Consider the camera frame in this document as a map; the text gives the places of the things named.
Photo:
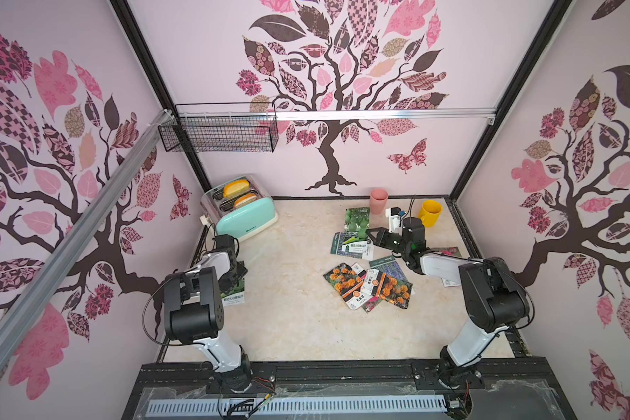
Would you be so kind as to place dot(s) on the pink flower packet right edge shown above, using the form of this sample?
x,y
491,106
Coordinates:
x,y
447,266

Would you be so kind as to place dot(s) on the toast slice front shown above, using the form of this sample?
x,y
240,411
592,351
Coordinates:
x,y
245,200

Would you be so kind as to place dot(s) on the pink flower seed packet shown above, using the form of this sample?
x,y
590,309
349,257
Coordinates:
x,y
371,304

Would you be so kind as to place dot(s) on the yellow mug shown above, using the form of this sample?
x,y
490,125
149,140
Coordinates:
x,y
429,213

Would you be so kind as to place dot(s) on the toast slice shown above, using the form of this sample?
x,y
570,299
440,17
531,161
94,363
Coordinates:
x,y
245,200
235,189

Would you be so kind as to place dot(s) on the pink cup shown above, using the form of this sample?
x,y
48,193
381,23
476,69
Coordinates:
x,y
377,201

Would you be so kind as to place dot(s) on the toast slice rear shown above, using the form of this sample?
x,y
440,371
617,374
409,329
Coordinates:
x,y
235,189

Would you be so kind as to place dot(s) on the aluminium rail back wall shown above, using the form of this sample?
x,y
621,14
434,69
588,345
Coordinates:
x,y
371,115

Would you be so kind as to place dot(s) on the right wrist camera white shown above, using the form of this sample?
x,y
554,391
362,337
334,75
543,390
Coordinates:
x,y
394,216

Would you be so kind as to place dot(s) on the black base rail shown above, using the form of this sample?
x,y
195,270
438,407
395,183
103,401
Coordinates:
x,y
498,388

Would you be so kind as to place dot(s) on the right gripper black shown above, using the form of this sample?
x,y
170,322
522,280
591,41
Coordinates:
x,y
391,240

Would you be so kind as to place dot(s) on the aluminium rail wall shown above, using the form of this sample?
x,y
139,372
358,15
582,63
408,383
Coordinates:
x,y
371,115
32,301

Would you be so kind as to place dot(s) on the white vented cable duct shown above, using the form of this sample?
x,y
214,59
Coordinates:
x,y
299,407

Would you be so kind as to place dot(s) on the black wire basket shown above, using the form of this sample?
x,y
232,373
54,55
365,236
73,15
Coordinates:
x,y
221,127

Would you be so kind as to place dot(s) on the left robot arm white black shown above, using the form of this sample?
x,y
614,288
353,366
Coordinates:
x,y
194,311

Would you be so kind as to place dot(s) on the green plant seed packet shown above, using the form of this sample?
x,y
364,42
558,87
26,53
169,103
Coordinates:
x,y
236,296

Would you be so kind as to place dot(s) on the lavender seed packet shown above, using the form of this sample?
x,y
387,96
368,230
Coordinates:
x,y
389,266
364,251

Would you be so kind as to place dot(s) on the mint green toaster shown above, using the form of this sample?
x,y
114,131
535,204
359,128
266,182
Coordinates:
x,y
242,223

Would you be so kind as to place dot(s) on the aluminium rail left wall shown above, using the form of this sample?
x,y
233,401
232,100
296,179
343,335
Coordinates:
x,y
32,301

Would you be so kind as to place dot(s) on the marigold seed packet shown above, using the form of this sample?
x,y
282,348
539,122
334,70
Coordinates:
x,y
379,285
349,282

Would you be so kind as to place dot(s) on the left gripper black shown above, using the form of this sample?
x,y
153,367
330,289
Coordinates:
x,y
241,271

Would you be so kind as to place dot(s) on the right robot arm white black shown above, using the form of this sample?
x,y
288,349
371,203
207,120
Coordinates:
x,y
494,300

